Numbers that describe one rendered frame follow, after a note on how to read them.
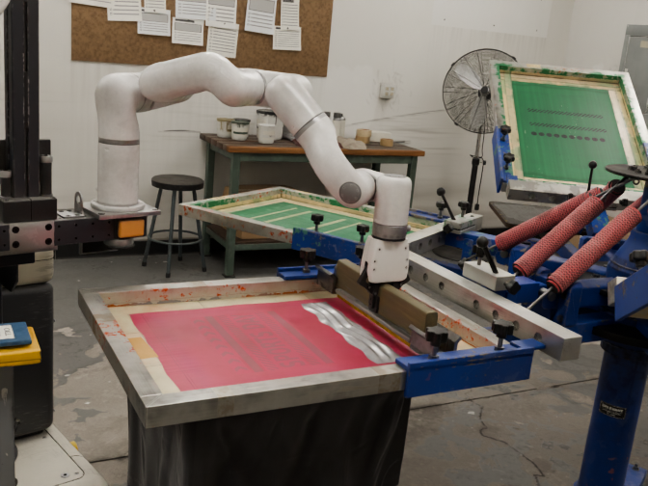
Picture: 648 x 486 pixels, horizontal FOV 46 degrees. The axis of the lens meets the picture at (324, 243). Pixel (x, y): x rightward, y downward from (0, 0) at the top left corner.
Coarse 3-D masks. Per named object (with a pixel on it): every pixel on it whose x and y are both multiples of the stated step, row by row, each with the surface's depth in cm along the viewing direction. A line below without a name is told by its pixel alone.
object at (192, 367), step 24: (312, 336) 163; (336, 336) 164; (384, 336) 167; (168, 360) 145; (192, 360) 146; (216, 360) 147; (336, 360) 152; (360, 360) 153; (192, 384) 136; (216, 384) 137
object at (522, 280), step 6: (522, 276) 192; (474, 282) 183; (522, 282) 187; (528, 282) 187; (534, 282) 188; (522, 288) 185; (528, 288) 186; (534, 288) 187; (504, 294) 183; (522, 294) 186; (528, 294) 187; (534, 294) 188; (516, 300) 186; (522, 300) 186; (528, 300) 188; (534, 300) 188
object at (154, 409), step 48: (96, 288) 169; (144, 288) 172; (192, 288) 177; (240, 288) 182; (288, 288) 188; (96, 336) 151; (480, 336) 163; (144, 384) 126; (240, 384) 129; (288, 384) 131; (336, 384) 134; (384, 384) 139
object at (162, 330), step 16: (256, 304) 179; (272, 304) 180; (288, 304) 181; (336, 304) 185; (144, 320) 163; (160, 320) 164; (176, 320) 165; (288, 320) 171; (304, 320) 172; (352, 320) 175; (368, 320) 176; (144, 336) 155; (160, 336) 156; (176, 336) 156; (192, 336) 157
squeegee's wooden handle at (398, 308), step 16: (352, 272) 178; (336, 288) 186; (352, 288) 179; (384, 288) 166; (384, 304) 166; (400, 304) 161; (416, 304) 157; (400, 320) 161; (416, 320) 156; (432, 320) 154
